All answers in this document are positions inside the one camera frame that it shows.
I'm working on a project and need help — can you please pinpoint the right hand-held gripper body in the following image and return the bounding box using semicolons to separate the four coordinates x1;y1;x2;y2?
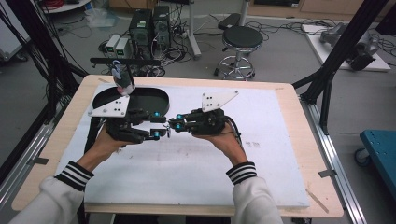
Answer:
186;90;240;136

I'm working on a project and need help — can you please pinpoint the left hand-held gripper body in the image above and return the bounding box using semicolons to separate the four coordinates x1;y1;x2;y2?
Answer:
88;95;152;145

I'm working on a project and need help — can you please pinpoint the person's right hand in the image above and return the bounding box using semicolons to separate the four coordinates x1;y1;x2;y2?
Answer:
191;123;248;171

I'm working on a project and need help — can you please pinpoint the person's left hand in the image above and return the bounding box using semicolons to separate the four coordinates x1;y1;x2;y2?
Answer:
76;128;138;174

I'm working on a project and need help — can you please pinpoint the black oval tray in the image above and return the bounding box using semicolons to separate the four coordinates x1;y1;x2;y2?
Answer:
92;86;171;118

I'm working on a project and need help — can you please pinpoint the white power supply box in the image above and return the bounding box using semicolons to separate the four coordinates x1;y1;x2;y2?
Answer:
115;36;131;60
105;35;121;59

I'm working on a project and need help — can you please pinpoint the black computer tower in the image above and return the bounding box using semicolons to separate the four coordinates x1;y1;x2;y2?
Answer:
128;8;154;59
152;5;172;49

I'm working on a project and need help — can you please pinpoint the grey desk leg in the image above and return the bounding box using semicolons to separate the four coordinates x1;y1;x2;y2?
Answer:
186;0;202;61

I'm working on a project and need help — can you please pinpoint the grey tape strip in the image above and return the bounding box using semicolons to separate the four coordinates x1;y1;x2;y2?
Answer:
26;157;50;166
318;169;338;179

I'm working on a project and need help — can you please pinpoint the clear plastic bag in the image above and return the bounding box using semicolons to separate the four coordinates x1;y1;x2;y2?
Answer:
85;7;120;28

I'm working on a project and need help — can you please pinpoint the black round stool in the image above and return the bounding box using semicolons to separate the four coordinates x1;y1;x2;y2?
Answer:
213;25;264;82

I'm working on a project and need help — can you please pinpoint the black flat case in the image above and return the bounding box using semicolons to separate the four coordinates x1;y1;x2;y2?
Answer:
218;12;242;31

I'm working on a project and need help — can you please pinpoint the thin wooden stick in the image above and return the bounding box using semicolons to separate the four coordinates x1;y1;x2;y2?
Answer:
305;188;330;215

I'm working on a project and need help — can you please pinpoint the white floor board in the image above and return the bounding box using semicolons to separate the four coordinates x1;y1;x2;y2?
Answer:
301;23;391;73

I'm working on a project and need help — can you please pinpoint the blue cart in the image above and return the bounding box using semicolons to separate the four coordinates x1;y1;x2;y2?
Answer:
354;129;396;200

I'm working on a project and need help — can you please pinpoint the grey machine part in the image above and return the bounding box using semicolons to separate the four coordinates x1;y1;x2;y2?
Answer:
319;21;380;71

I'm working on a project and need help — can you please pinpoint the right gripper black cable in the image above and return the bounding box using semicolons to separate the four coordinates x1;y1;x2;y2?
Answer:
223;116;243;147

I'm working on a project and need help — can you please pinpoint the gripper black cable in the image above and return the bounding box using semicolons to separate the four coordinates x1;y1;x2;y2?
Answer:
223;116;243;147
83;116;101;154

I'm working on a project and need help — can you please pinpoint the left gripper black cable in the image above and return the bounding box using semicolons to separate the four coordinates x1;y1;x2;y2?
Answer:
83;116;101;154

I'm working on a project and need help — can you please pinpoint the tangle of floor cables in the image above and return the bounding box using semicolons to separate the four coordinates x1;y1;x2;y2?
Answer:
148;12;194;77

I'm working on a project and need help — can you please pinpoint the black metal frame post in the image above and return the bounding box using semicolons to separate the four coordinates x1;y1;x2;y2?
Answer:
4;0;89;97
291;0;390;135

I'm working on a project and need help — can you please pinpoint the aluminium rail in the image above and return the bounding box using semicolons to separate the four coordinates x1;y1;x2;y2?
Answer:
300;92;368;224
0;96;73;213

